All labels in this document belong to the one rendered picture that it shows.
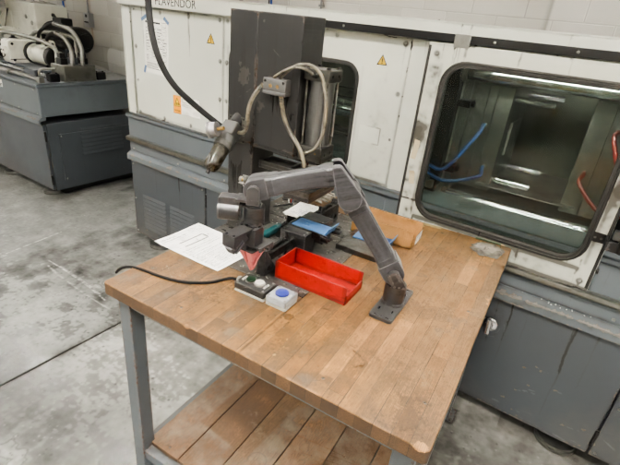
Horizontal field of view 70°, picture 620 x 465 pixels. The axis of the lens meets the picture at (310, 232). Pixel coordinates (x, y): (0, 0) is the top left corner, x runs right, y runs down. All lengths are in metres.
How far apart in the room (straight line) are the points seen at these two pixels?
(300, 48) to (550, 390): 1.72
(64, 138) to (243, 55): 3.02
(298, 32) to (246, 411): 1.40
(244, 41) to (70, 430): 1.70
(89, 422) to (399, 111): 1.89
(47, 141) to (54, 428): 2.64
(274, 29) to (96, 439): 1.73
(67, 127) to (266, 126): 3.05
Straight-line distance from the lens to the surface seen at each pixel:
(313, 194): 1.44
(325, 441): 1.85
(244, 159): 1.59
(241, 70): 1.55
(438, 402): 1.10
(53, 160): 4.39
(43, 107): 4.27
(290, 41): 1.43
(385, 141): 2.06
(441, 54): 1.89
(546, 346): 2.14
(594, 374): 2.18
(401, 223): 1.81
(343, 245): 1.60
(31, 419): 2.36
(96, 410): 2.31
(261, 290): 1.29
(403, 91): 2.00
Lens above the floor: 1.65
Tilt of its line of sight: 26 degrees down
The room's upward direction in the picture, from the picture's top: 6 degrees clockwise
